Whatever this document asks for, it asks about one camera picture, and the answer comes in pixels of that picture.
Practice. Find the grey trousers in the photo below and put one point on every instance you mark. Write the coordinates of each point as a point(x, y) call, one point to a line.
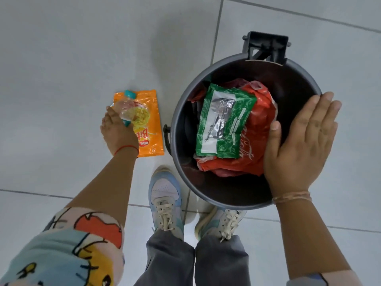
point(214, 262)

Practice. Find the black round trash bin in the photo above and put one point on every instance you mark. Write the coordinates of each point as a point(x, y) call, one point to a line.
point(226, 190)

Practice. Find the person's right hand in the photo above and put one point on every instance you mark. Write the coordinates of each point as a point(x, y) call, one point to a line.
point(297, 157)

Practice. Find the person's right forearm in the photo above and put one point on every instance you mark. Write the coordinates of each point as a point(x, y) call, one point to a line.
point(306, 235)

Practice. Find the pastel left sneaker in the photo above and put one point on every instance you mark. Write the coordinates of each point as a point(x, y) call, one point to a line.
point(165, 193)

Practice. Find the orange snack packet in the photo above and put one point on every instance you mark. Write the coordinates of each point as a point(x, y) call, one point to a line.
point(151, 116)

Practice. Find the clear bottle teal cap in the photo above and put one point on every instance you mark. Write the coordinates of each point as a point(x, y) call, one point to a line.
point(128, 108)

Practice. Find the green snack packet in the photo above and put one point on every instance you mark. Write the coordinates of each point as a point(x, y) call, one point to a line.
point(235, 134)

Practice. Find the colourful cartoon print shirt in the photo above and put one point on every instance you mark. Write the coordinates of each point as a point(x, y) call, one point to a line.
point(59, 250)

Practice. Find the person's left hand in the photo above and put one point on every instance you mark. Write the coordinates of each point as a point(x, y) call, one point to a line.
point(119, 134)

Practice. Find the pastel right sneaker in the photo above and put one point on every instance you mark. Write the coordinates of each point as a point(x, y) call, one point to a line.
point(220, 223)

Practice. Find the person's left forearm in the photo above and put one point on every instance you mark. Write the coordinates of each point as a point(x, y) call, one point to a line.
point(104, 187)

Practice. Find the pastel sneaker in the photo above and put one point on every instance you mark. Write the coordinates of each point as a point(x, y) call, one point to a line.
point(220, 223)
point(165, 193)

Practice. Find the red plastic wrapper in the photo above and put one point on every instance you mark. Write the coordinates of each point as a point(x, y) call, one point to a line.
point(256, 145)

